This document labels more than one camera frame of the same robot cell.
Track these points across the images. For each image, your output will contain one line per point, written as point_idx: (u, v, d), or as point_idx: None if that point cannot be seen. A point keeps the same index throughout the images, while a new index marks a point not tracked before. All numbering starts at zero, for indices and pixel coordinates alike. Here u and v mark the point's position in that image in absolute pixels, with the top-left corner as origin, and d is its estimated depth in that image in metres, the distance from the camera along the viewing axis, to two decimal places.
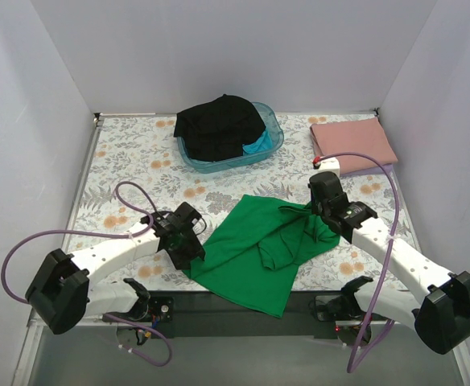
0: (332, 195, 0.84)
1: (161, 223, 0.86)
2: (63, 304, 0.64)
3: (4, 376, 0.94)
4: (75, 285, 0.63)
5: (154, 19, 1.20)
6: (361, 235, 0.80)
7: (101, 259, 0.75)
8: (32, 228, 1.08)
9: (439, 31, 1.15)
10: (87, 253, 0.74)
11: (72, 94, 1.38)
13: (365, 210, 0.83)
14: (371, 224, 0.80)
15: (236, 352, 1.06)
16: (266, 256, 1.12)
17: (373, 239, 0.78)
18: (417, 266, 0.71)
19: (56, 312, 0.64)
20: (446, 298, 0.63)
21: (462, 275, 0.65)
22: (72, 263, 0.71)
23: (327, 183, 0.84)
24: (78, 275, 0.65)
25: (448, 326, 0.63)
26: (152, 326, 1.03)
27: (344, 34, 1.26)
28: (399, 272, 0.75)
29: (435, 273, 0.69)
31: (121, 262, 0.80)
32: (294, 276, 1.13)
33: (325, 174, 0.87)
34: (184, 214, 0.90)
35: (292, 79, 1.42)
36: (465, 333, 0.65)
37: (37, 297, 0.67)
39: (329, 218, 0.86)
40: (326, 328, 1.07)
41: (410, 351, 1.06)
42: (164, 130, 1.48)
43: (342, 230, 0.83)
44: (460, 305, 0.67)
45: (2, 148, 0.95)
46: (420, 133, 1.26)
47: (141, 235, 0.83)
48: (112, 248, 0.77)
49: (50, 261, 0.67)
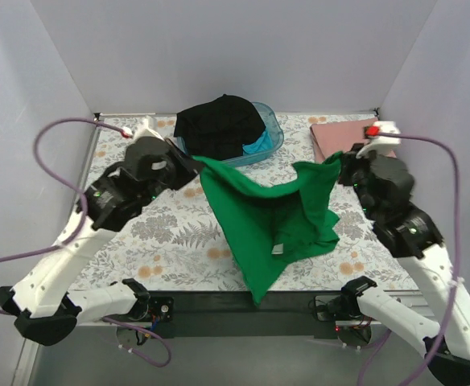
0: (397, 200, 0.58)
1: (101, 200, 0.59)
2: (41, 338, 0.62)
3: (4, 377, 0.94)
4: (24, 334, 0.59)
5: (153, 20, 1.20)
6: (421, 266, 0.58)
7: (41, 289, 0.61)
8: (32, 227, 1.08)
9: (439, 30, 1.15)
10: (28, 282, 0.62)
11: (72, 94, 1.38)
13: (431, 228, 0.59)
14: (437, 256, 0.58)
15: (235, 352, 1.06)
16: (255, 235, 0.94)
17: (431, 278, 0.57)
18: None
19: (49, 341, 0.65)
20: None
21: None
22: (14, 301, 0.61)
23: (398, 185, 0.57)
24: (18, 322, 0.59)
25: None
26: (152, 326, 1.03)
27: (344, 34, 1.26)
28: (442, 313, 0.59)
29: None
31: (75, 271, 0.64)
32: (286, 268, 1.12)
33: (398, 166, 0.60)
34: (140, 168, 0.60)
35: (292, 79, 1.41)
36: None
37: None
39: (383, 231, 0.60)
40: (326, 329, 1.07)
41: (408, 351, 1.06)
42: (164, 131, 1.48)
43: (396, 251, 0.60)
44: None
45: (3, 148, 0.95)
46: (420, 133, 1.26)
47: (77, 237, 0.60)
48: (47, 269, 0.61)
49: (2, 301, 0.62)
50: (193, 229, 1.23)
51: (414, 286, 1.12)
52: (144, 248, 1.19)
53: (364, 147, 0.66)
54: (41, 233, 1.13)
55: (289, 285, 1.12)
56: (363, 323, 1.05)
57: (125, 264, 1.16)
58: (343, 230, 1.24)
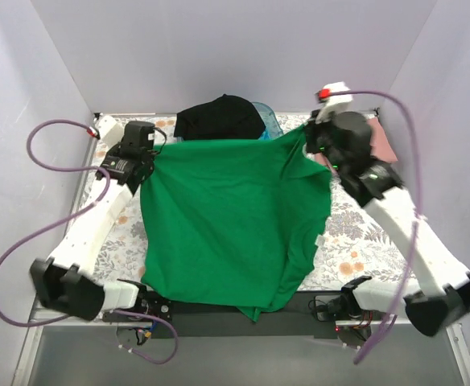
0: (356, 149, 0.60)
1: (119, 166, 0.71)
2: (77, 303, 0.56)
3: (4, 377, 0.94)
4: (74, 287, 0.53)
5: (154, 20, 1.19)
6: (381, 207, 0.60)
7: (85, 244, 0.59)
8: (33, 227, 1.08)
9: (440, 31, 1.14)
10: (66, 247, 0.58)
11: (72, 93, 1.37)
13: (393, 175, 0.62)
14: (396, 198, 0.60)
15: (235, 353, 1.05)
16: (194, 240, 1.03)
17: (393, 218, 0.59)
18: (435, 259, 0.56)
19: (76, 310, 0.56)
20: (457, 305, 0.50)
21: None
22: (57, 266, 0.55)
23: (359, 133, 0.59)
24: (70, 273, 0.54)
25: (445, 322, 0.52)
26: (151, 326, 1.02)
27: (345, 33, 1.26)
28: (408, 257, 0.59)
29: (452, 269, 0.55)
31: (106, 231, 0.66)
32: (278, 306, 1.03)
33: (359, 117, 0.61)
34: (135, 138, 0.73)
35: (292, 79, 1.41)
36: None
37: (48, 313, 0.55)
39: (347, 177, 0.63)
40: (326, 329, 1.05)
41: (409, 352, 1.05)
42: (164, 131, 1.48)
43: (356, 197, 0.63)
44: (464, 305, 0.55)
45: (3, 148, 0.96)
46: (421, 133, 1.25)
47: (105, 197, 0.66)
48: (91, 225, 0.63)
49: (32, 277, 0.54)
50: None
51: None
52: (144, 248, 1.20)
53: (320, 111, 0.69)
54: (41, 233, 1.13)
55: None
56: (363, 323, 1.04)
57: (125, 264, 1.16)
58: (343, 230, 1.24)
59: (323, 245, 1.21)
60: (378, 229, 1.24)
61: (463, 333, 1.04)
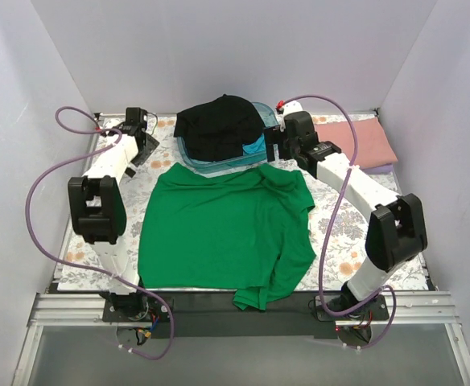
0: (303, 133, 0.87)
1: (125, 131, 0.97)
2: (108, 208, 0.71)
3: (4, 377, 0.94)
4: (108, 188, 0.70)
5: (154, 20, 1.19)
6: (323, 167, 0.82)
7: (110, 166, 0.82)
8: (33, 227, 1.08)
9: (440, 30, 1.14)
10: (97, 169, 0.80)
11: (72, 93, 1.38)
13: (331, 147, 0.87)
14: (334, 158, 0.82)
15: (235, 353, 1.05)
16: (190, 237, 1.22)
17: (333, 171, 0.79)
18: (368, 190, 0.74)
19: (107, 215, 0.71)
20: (389, 217, 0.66)
21: (407, 196, 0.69)
22: (89, 182, 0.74)
23: (300, 121, 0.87)
24: (105, 179, 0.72)
25: (392, 242, 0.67)
26: (152, 326, 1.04)
27: (345, 33, 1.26)
28: (356, 198, 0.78)
29: (384, 195, 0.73)
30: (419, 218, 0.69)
31: (121, 169, 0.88)
32: (263, 306, 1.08)
33: (300, 112, 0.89)
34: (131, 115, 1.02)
35: (292, 79, 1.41)
36: (411, 253, 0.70)
37: (85, 223, 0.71)
39: (298, 154, 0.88)
40: (326, 329, 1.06)
41: (410, 352, 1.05)
42: (164, 130, 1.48)
43: (308, 168, 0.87)
44: (405, 227, 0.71)
45: (4, 148, 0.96)
46: (421, 133, 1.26)
47: (122, 144, 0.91)
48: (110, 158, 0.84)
49: (71, 192, 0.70)
50: (193, 229, 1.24)
51: (414, 285, 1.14)
52: None
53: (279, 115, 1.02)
54: (42, 232, 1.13)
55: None
56: (363, 323, 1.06)
57: None
58: (343, 230, 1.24)
59: (323, 245, 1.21)
60: None
61: (463, 334, 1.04)
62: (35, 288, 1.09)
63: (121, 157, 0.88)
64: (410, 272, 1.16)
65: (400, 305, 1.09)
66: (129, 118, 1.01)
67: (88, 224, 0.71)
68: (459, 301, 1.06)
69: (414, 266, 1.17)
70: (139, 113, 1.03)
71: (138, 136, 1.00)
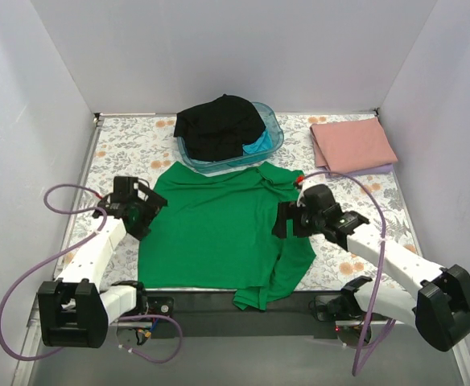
0: (325, 206, 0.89)
1: (113, 207, 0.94)
2: (84, 319, 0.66)
3: (5, 377, 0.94)
4: (83, 298, 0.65)
5: (154, 21, 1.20)
6: (355, 241, 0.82)
7: (90, 264, 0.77)
8: (33, 228, 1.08)
9: (439, 31, 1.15)
10: (75, 268, 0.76)
11: (72, 94, 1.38)
13: (357, 216, 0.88)
14: (363, 229, 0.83)
15: (235, 354, 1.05)
16: (190, 238, 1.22)
17: (365, 244, 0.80)
18: (409, 264, 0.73)
19: (81, 327, 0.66)
20: (439, 295, 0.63)
21: (453, 269, 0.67)
22: (65, 285, 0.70)
23: (321, 195, 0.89)
24: (81, 286, 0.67)
25: (447, 321, 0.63)
26: (152, 326, 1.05)
27: (345, 33, 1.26)
28: (396, 274, 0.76)
29: (426, 269, 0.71)
30: None
31: (105, 257, 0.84)
32: (263, 306, 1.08)
33: (319, 186, 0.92)
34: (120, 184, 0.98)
35: (292, 79, 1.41)
36: (468, 329, 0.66)
37: (60, 334, 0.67)
39: (325, 228, 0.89)
40: (326, 328, 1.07)
41: (410, 351, 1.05)
42: (164, 130, 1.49)
43: (336, 240, 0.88)
44: (456, 302, 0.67)
45: (3, 148, 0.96)
46: (420, 133, 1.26)
47: (106, 227, 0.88)
48: (94, 252, 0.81)
49: (42, 301, 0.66)
50: (193, 229, 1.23)
51: None
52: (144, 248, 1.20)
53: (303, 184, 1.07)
54: (42, 233, 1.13)
55: None
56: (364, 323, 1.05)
57: (125, 264, 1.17)
58: None
59: (323, 246, 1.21)
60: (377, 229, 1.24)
61: None
62: (35, 288, 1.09)
63: (106, 244, 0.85)
64: None
65: None
66: (117, 190, 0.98)
67: (63, 336, 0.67)
68: None
69: None
70: (129, 183, 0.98)
71: (127, 211, 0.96)
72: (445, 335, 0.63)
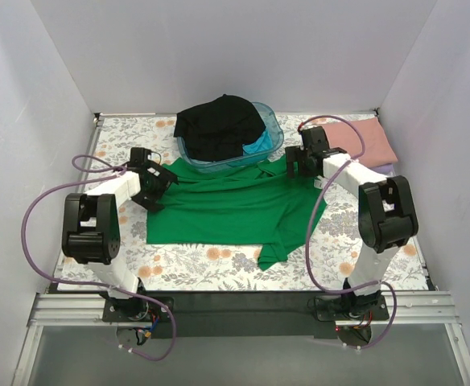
0: (315, 141, 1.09)
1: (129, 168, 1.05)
2: (103, 224, 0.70)
3: (4, 377, 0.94)
4: (106, 203, 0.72)
5: (154, 21, 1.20)
6: (329, 163, 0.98)
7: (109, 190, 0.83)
8: (32, 228, 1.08)
9: (439, 32, 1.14)
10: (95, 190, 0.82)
11: (72, 93, 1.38)
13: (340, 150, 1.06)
14: (338, 156, 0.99)
15: (236, 354, 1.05)
16: (200, 211, 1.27)
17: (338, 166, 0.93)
18: (360, 174, 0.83)
19: (101, 232, 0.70)
20: (374, 191, 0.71)
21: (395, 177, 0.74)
22: (87, 199, 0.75)
23: (313, 131, 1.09)
24: (104, 197, 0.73)
25: (377, 213, 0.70)
26: (152, 326, 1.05)
27: (345, 33, 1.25)
28: (352, 186, 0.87)
29: (373, 176, 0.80)
30: (409, 199, 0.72)
31: (121, 197, 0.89)
32: (283, 258, 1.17)
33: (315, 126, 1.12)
34: (137, 153, 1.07)
35: (292, 79, 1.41)
36: (403, 233, 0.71)
37: (77, 240, 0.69)
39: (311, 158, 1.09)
40: (327, 329, 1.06)
41: (410, 351, 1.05)
42: (164, 130, 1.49)
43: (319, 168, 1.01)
44: (397, 210, 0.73)
45: (2, 148, 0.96)
46: (421, 133, 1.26)
47: (126, 174, 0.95)
48: (112, 184, 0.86)
49: (68, 207, 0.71)
50: (194, 228, 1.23)
51: (414, 285, 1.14)
52: (144, 248, 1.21)
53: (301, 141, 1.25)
54: (42, 232, 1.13)
55: (289, 285, 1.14)
56: (363, 322, 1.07)
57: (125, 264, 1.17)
58: (343, 230, 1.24)
59: (323, 245, 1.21)
60: None
61: (463, 334, 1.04)
62: (35, 288, 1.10)
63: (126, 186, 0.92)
64: (410, 272, 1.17)
65: (400, 305, 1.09)
66: (133, 158, 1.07)
67: (79, 242, 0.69)
68: (459, 301, 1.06)
69: (414, 266, 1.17)
70: (143, 153, 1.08)
71: (142, 176, 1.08)
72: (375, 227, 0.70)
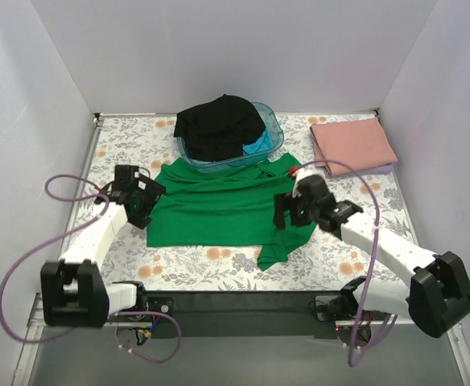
0: (319, 195, 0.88)
1: (114, 194, 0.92)
2: (85, 300, 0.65)
3: (5, 377, 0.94)
4: (85, 275, 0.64)
5: (154, 21, 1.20)
6: (348, 229, 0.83)
7: (92, 245, 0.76)
8: (33, 228, 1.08)
9: (440, 32, 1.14)
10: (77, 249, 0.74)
11: (72, 94, 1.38)
13: (352, 205, 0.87)
14: (357, 218, 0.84)
15: (235, 354, 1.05)
16: (201, 212, 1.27)
17: (360, 232, 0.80)
18: (402, 251, 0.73)
19: (84, 307, 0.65)
20: (434, 283, 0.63)
21: (445, 256, 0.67)
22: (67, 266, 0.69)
23: (315, 184, 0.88)
24: (84, 265, 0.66)
25: (437, 305, 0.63)
26: (152, 326, 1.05)
27: (345, 33, 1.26)
28: (388, 260, 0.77)
29: (419, 254, 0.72)
30: (463, 279, 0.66)
31: (106, 243, 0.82)
32: (282, 258, 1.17)
33: (313, 176, 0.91)
34: (124, 173, 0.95)
35: (292, 79, 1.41)
36: (460, 315, 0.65)
37: (59, 317, 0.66)
39: (319, 217, 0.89)
40: (325, 328, 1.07)
41: (410, 351, 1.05)
42: (164, 130, 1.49)
43: (331, 228, 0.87)
44: (449, 289, 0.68)
45: (2, 148, 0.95)
46: (421, 133, 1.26)
47: (109, 212, 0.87)
48: (95, 236, 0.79)
49: (45, 279, 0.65)
50: (195, 227, 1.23)
51: None
52: (144, 248, 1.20)
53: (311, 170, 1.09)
54: (42, 233, 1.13)
55: (289, 285, 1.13)
56: (363, 323, 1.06)
57: (125, 264, 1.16)
58: None
59: (323, 245, 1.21)
60: None
61: (463, 334, 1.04)
62: (35, 288, 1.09)
63: (106, 235, 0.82)
64: None
65: None
66: (119, 178, 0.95)
67: (63, 318, 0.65)
68: None
69: None
70: (129, 172, 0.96)
71: (130, 198, 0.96)
72: (436, 318, 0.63)
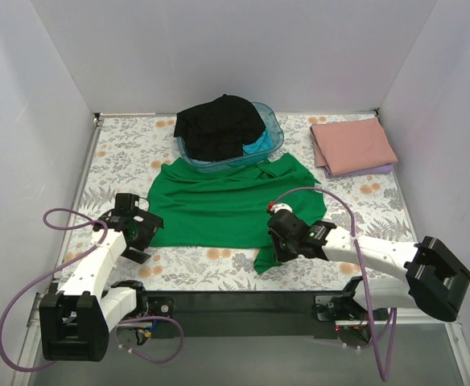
0: (291, 227, 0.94)
1: (114, 220, 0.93)
2: (85, 334, 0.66)
3: (5, 376, 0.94)
4: (85, 310, 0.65)
5: (154, 21, 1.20)
6: (330, 247, 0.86)
7: (91, 277, 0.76)
8: (33, 229, 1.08)
9: (440, 31, 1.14)
10: (76, 282, 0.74)
11: (72, 94, 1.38)
13: (325, 224, 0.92)
14: (335, 236, 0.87)
15: (235, 354, 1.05)
16: (200, 212, 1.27)
17: (341, 246, 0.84)
18: (387, 252, 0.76)
19: (84, 339, 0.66)
20: (426, 272, 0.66)
21: (424, 242, 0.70)
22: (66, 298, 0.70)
23: (283, 219, 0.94)
24: (83, 299, 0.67)
25: (439, 291, 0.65)
26: (151, 326, 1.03)
27: (345, 32, 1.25)
28: (378, 265, 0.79)
29: (403, 248, 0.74)
30: (451, 257, 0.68)
31: (105, 273, 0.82)
32: None
33: (279, 211, 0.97)
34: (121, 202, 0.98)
35: (292, 79, 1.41)
36: (463, 290, 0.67)
37: (59, 347, 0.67)
39: (300, 248, 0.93)
40: (326, 328, 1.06)
41: (410, 352, 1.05)
42: (164, 130, 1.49)
43: (316, 253, 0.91)
44: (443, 270, 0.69)
45: (2, 148, 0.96)
46: (421, 133, 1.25)
47: (107, 239, 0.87)
48: (92, 266, 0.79)
49: (43, 314, 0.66)
50: (195, 227, 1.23)
51: None
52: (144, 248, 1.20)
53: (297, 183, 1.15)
54: (42, 233, 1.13)
55: (289, 285, 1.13)
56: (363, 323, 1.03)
57: (125, 264, 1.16)
58: None
59: None
60: (377, 229, 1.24)
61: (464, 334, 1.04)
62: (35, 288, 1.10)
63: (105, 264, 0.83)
64: None
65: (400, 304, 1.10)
66: (119, 205, 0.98)
67: (63, 351, 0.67)
68: None
69: None
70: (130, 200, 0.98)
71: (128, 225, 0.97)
72: (445, 304, 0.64)
